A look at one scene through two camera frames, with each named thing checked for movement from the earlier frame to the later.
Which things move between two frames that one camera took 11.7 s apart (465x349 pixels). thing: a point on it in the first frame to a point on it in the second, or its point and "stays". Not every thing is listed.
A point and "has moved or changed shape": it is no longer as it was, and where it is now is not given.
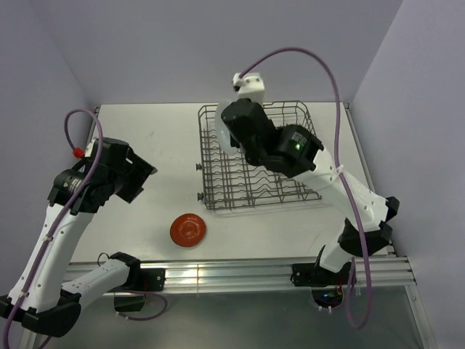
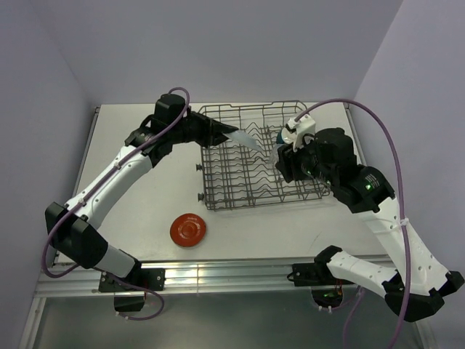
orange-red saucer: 187,230 stays
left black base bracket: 139,280 stays
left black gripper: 140,170 to 211,131
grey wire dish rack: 229,182 stays
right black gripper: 232,142 to 288,155
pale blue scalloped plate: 222,130 has moved or changed shape
